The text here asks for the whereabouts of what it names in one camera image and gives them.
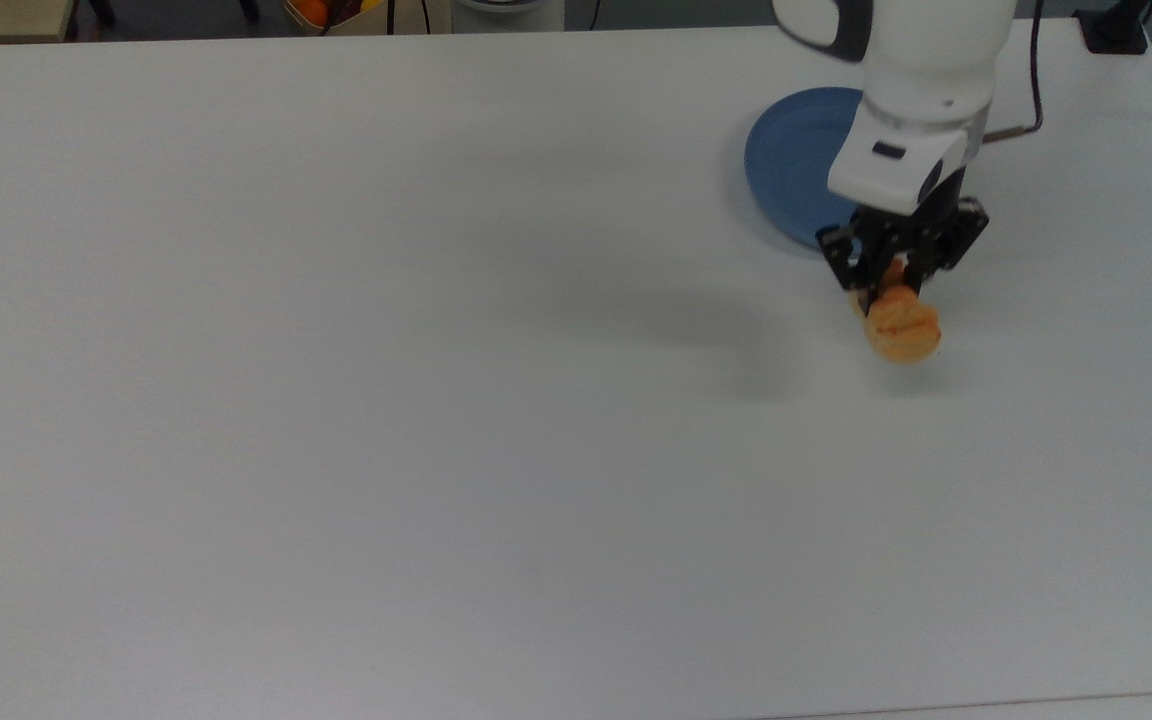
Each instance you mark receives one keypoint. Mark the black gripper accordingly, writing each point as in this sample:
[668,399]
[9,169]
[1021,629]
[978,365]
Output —
[911,235]

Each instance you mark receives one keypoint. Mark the orange bread roll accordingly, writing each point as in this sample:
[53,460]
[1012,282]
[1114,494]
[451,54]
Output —
[901,325]

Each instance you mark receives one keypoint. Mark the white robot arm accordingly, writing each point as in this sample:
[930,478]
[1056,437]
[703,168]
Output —
[926,70]

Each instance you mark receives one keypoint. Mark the blue round plate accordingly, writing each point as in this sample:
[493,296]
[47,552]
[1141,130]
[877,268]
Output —
[791,165]

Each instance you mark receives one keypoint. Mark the black stand clamp base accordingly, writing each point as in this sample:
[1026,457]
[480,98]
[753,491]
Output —
[1116,30]

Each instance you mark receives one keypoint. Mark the white round container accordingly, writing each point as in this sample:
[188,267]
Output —
[508,12]

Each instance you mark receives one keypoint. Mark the box with orange fruit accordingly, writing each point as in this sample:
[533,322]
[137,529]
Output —
[326,12]

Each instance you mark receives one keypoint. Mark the wooden table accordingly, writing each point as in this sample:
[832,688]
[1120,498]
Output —
[1,18]

